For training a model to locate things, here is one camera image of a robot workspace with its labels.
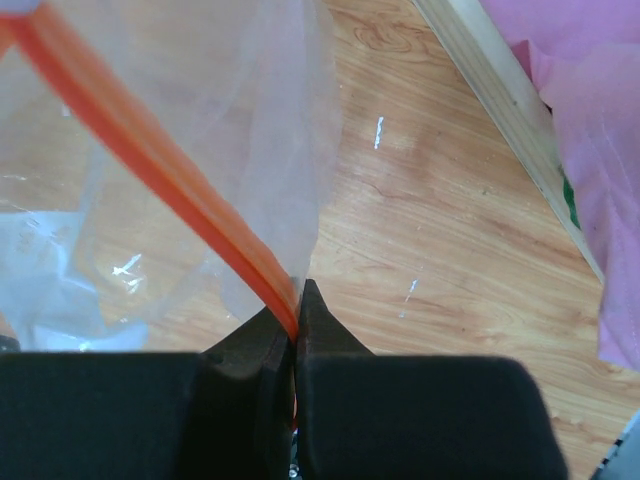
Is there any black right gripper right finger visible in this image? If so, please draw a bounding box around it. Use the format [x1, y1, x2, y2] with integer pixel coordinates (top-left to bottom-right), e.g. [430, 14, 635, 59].
[295, 280, 568, 479]

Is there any clear zip top bag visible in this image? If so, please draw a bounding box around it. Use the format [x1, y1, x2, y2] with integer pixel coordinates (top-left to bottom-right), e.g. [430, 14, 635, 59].
[1, 1, 341, 352]

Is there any green shirt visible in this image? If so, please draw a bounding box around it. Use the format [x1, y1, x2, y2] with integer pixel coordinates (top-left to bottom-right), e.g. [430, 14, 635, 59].
[561, 170, 581, 229]

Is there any pink shirt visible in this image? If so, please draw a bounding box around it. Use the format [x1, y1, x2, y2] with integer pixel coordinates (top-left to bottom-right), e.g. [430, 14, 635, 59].
[483, 0, 639, 370]

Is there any wooden clothes rack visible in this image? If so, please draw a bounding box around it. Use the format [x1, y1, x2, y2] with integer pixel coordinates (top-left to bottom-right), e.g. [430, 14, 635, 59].
[414, 0, 604, 280]

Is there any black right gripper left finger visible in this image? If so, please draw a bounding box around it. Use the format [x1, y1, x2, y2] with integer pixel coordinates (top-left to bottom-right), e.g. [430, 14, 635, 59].
[1, 310, 293, 479]

